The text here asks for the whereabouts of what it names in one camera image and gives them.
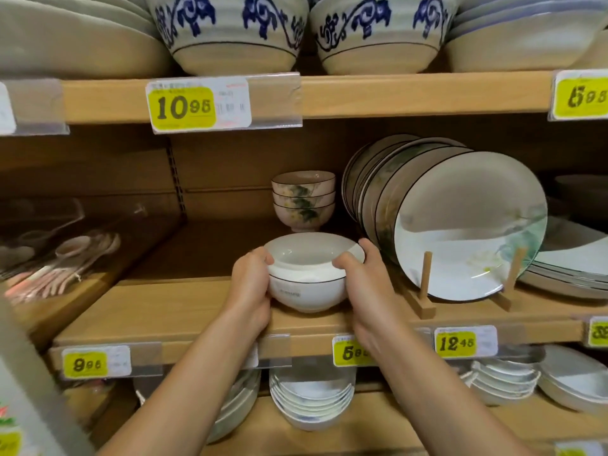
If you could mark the person's right hand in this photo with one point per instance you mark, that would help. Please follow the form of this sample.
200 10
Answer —
373 303

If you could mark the person's left hand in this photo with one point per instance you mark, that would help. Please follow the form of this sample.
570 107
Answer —
247 294

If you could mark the person's left thumb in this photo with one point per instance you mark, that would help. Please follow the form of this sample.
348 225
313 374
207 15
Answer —
262 257

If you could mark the person's right thumb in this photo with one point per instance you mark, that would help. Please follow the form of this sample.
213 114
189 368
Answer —
346 264

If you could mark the white bowl with black rim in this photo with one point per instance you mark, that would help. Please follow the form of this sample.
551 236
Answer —
308 256
308 296

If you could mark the person's right forearm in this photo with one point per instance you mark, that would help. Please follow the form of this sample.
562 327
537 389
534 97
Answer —
437 403

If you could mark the person's left forearm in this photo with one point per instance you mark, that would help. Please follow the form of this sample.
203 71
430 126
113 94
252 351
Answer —
185 394

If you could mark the wooden plate rack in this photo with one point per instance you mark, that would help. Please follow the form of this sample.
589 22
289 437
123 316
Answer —
424 299

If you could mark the yellow and white price tag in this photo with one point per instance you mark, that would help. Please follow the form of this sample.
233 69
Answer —
577 449
346 352
190 106
598 332
579 94
90 363
463 341

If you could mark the row of upright white plates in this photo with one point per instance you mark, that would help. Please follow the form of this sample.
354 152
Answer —
465 218

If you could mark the stack of small white bowls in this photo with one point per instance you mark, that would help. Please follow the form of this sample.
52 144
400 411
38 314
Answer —
311 398

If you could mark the clear plastic tag holder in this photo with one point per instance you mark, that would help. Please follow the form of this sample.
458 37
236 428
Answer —
278 102
33 106

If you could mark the stack of scalloped white dishes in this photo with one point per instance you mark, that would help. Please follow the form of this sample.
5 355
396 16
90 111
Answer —
503 382

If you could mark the pile of ceramic spoons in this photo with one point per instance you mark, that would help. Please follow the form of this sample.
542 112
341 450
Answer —
61 265

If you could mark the blue patterned ceramic bowl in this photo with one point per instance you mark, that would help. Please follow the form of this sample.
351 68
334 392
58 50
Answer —
380 42
228 42

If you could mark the clear plastic spoon box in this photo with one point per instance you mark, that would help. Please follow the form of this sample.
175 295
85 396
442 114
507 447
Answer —
42 227

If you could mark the stack of white painted plates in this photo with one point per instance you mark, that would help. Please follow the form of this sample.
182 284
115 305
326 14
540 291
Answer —
570 261

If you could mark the dark bowl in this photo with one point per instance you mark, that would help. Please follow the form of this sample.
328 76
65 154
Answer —
582 194

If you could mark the stack of grey white plates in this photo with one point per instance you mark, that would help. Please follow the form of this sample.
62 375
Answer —
574 379

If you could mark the white shelf end panel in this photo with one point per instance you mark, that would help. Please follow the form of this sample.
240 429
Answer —
33 398

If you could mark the stack of large white bowls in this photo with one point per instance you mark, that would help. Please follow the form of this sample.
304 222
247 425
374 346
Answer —
517 37

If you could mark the stack of large cream bowls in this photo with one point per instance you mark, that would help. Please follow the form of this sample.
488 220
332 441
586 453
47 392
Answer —
71 37

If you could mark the slotted metal shelf rail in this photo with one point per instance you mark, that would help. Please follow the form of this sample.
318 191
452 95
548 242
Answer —
175 175

